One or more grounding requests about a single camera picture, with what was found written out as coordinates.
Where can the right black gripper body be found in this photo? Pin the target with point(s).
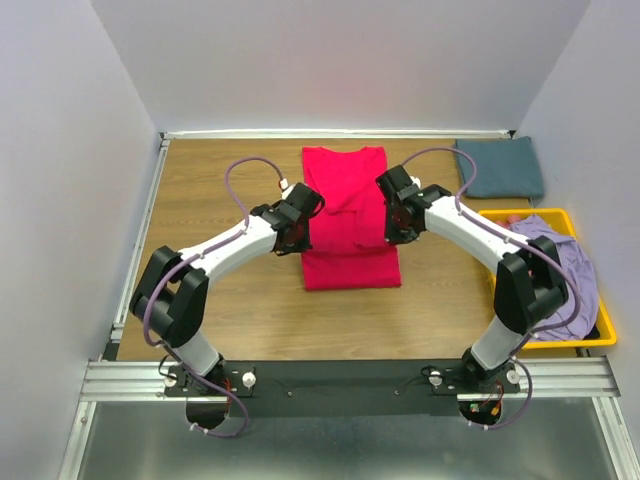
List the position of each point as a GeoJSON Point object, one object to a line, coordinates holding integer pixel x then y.
{"type": "Point", "coordinates": [395, 230]}

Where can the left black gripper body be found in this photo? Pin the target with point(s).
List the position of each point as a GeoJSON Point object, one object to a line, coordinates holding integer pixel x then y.
{"type": "Point", "coordinates": [302, 243]}

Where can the red t shirt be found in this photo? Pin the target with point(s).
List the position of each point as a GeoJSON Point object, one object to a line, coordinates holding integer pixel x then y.
{"type": "Point", "coordinates": [349, 250]}

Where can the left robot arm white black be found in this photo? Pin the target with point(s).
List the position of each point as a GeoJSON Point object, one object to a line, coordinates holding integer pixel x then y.
{"type": "Point", "coordinates": [171, 295]}

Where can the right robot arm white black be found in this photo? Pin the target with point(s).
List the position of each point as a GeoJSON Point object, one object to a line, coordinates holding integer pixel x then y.
{"type": "Point", "coordinates": [529, 286]}

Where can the pink garment in bin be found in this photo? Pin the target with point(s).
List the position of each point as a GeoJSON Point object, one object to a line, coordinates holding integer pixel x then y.
{"type": "Point", "coordinates": [508, 221]}

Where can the folded grey-blue t shirt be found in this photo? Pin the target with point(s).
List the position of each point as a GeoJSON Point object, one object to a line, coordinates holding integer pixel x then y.
{"type": "Point", "coordinates": [506, 168]}

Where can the lavender t shirt in bin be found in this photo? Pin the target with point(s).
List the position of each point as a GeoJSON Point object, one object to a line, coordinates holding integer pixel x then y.
{"type": "Point", "coordinates": [579, 267]}

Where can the yellow plastic bin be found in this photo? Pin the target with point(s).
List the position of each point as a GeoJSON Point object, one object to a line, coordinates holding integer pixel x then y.
{"type": "Point", "coordinates": [603, 333]}

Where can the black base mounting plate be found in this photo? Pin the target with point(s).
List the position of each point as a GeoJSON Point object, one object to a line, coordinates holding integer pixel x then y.
{"type": "Point", "coordinates": [272, 389]}

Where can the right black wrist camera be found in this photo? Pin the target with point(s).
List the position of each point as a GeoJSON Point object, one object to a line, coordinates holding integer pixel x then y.
{"type": "Point", "coordinates": [396, 185]}

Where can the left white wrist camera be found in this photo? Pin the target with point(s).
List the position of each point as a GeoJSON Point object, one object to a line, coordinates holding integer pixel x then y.
{"type": "Point", "coordinates": [299, 201]}

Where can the aluminium left side rail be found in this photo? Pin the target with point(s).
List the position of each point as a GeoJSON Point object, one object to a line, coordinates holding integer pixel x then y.
{"type": "Point", "coordinates": [119, 320]}

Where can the aluminium rail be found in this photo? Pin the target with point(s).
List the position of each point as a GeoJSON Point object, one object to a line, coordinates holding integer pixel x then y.
{"type": "Point", "coordinates": [578, 377]}
{"type": "Point", "coordinates": [119, 320]}

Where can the aluminium front rail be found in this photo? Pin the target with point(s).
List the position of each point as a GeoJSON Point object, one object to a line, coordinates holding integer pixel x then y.
{"type": "Point", "coordinates": [578, 377]}

